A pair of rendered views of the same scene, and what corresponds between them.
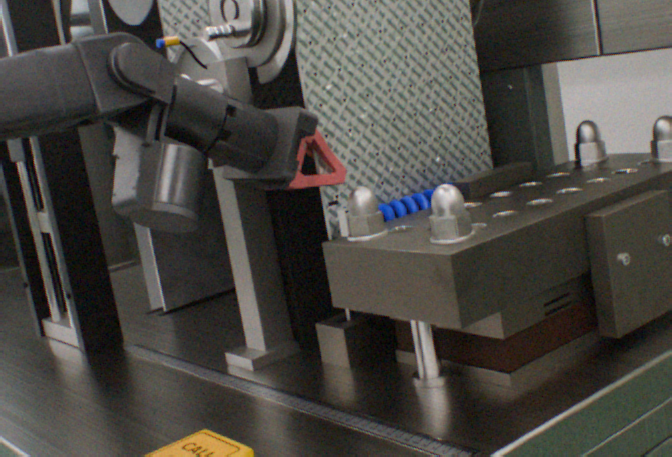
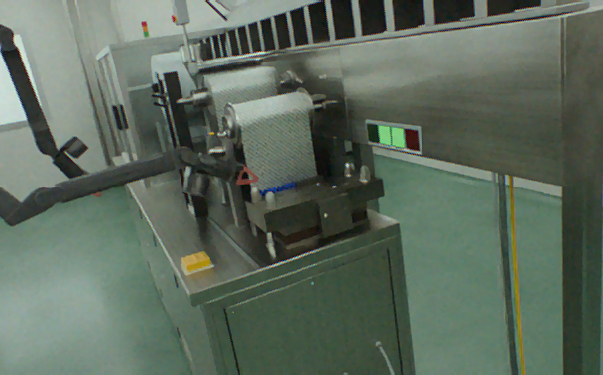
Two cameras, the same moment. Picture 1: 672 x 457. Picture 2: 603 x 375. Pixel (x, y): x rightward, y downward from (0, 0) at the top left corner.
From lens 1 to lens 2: 0.80 m
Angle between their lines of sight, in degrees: 17
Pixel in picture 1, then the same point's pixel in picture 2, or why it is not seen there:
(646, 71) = not seen: hidden behind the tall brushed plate
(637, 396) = (319, 256)
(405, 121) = (282, 161)
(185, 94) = (202, 161)
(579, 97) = not seen: hidden behind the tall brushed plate
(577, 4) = (345, 123)
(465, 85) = (306, 148)
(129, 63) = (183, 156)
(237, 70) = (229, 144)
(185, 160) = (201, 180)
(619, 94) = not seen: hidden behind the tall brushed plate
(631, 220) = (331, 203)
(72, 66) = (169, 157)
